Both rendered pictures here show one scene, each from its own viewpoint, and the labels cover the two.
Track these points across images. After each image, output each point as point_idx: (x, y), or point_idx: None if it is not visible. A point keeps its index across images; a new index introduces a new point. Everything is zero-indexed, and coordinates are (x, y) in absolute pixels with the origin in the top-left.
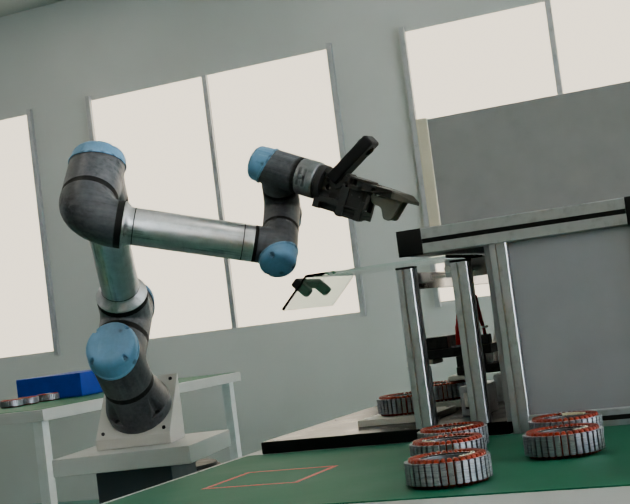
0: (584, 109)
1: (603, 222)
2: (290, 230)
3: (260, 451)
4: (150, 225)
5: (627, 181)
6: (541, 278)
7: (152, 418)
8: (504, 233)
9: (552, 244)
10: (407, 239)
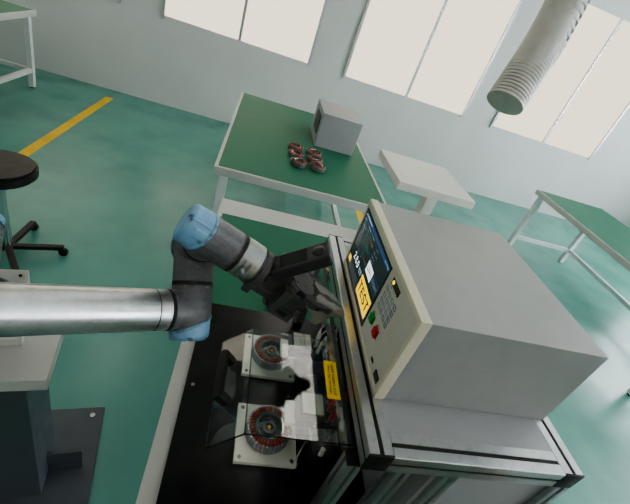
0: (560, 363)
1: (537, 482)
2: (208, 300)
3: (142, 497)
4: (25, 326)
5: (540, 409)
6: (460, 490)
7: None
8: (463, 474)
9: None
10: (377, 461)
